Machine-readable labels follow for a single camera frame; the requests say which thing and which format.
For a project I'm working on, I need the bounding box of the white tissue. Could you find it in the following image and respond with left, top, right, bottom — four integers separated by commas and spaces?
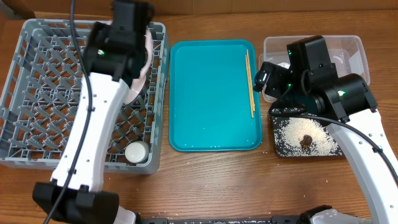
277, 62, 290, 70

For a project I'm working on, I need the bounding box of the wooden chopstick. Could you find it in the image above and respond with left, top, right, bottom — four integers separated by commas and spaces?
246, 49, 256, 112
245, 54, 254, 118

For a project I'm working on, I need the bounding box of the large white plate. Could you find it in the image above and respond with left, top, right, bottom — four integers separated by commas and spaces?
124, 29, 153, 105

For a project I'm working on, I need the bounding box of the white cup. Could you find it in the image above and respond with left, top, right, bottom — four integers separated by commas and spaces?
124, 141, 150, 164

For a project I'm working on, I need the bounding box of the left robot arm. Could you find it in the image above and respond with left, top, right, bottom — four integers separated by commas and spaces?
32, 21, 152, 223

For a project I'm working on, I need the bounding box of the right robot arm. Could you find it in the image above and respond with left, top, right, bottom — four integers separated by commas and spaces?
253, 62, 397, 223

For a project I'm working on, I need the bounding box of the spilled rice pile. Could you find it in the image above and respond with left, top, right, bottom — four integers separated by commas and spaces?
273, 108, 341, 157

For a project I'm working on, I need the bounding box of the black tray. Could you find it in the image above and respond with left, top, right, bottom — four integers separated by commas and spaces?
269, 98, 346, 159

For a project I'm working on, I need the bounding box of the brown food scrap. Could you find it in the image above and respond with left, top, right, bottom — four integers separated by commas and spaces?
300, 134, 313, 149

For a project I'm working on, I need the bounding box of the teal plastic tray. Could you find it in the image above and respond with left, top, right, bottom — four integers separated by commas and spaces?
169, 39, 262, 152

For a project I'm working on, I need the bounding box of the clear plastic bin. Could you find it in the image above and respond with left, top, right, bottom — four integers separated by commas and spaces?
259, 35, 371, 84

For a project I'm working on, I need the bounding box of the grey plastic dish rack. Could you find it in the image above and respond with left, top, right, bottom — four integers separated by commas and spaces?
1, 19, 170, 174

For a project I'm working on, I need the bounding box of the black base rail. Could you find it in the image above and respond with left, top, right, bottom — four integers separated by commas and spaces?
136, 215, 300, 224

